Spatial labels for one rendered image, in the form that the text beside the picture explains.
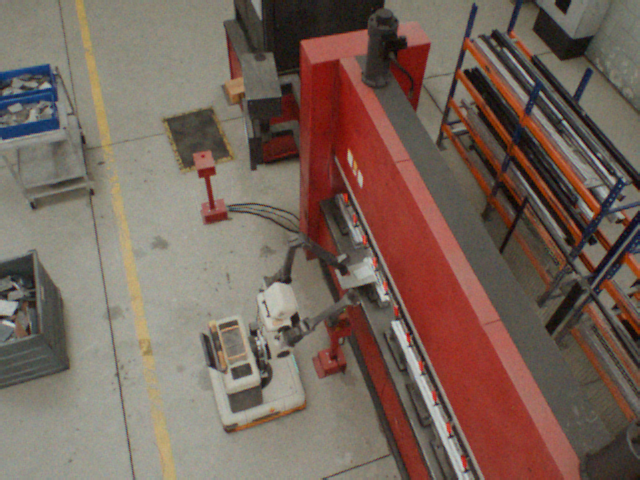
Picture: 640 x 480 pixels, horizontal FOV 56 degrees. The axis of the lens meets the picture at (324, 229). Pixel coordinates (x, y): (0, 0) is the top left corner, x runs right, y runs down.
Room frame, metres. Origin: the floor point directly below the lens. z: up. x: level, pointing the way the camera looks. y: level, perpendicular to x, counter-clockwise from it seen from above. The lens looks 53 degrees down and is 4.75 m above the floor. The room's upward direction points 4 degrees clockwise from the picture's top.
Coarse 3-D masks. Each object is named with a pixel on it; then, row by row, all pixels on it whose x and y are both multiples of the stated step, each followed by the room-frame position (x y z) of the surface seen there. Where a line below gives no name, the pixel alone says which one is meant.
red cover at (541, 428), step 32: (352, 64) 3.16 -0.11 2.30; (352, 96) 2.96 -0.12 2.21; (384, 128) 2.59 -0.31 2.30; (384, 160) 2.43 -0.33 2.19; (416, 192) 2.11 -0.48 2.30; (416, 224) 1.99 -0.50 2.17; (448, 256) 1.70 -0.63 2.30; (480, 288) 1.53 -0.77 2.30; (480, 320) 1.35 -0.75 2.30; (512, 352) 1.20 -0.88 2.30; (512, 384) 1.06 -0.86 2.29; (544, 416) 0.92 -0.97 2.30; (544, 448) 0.80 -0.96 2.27
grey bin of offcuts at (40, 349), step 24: (0, 264) 2.48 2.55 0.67; (24, 264) 2.56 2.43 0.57; (0, 288) 2.34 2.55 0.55; (24, 288) 2.35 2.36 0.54; (48, 288) 2.44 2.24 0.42; (0, 312) 2.10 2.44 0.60; (24, 312) 2.14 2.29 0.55; (48, 312) 2.17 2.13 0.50; (0, 336) 1.90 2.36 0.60; (24, 336) 1.87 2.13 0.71; (48, 336) 1.96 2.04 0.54; (0, 360) 1.75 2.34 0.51; (24, 360) 1.81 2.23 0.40; (48, 360) 1.86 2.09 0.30; (0, 384) 1.71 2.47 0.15
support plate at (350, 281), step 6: (360, 264) 2.48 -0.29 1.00; (366, 264) 2.48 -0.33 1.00; (336, 270) 2.41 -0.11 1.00; (354, 270) 2.42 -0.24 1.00; (342, 276) 2.36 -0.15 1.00; (348, 276) 2.36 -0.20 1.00; (354, 276) 2.37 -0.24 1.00; (372, 276) 2.38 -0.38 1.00; (342, 282) 2.31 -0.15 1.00; (348, 282) 2.31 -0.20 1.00; (354, 282) 2.32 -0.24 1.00; (360, 282) 2.32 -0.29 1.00; (366, 282) 2.32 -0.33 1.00; (342, 288) 2.26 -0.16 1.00
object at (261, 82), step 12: (240, 60) 3.57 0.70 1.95; (252, 60) 3.58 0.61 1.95; (264, 60) 3.59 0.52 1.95; (252, 72) 3.45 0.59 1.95; (264, 72) 3.46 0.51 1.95; (276, 72) 3.46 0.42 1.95; (252, 84) 3.32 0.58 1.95; (264, 84) 3.33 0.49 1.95; (276, 84) 3.33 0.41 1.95; (252, 96) 3.19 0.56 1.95; (264, 96) 3.20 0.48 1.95; (276, 96) 3.21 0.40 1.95; (252, 108) 3.16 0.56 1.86; (264, 108) 3.18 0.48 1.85; (276, 108) 3.20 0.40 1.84; (264, 120) 3.57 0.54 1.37; (264, 132) 3.57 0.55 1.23
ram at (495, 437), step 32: (352, 128) 2.95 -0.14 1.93; (352, 160) 2.90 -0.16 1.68; (384, 192) 2.40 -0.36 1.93; (384, 224) 2.33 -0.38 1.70; (384, 256) 2.26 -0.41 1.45; (416, 256) 1.94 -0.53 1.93; (416, 288) 1.86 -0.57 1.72; (448, 288) 1.62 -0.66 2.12; (416, 320) 1.77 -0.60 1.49; (448, 320) 1.54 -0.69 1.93; (448, 352) 1.45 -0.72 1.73; (480, 352) 1.28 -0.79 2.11; (448, 384) 1.36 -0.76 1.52; (480, 384) 1.20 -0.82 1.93; (480, 416) 1.10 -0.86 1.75; (512, 416) 0.98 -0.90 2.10; (480, 448) 1.00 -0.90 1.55; (512, 448) 0.89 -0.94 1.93
